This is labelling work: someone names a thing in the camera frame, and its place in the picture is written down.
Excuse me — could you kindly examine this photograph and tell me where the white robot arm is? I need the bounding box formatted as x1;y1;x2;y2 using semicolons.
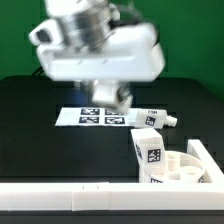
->
29;0;165;81

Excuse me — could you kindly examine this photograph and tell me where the white round stool seat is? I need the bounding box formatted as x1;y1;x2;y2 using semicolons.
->
139;150;206;184

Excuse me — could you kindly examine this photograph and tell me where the white marker sheet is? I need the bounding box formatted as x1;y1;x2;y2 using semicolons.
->
55;107;138;127

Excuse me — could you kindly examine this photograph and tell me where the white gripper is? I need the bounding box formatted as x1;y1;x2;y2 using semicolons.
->
29;19;165;82

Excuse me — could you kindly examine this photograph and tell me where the white L-shaped fence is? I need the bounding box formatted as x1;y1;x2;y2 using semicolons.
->
0;140;224;211

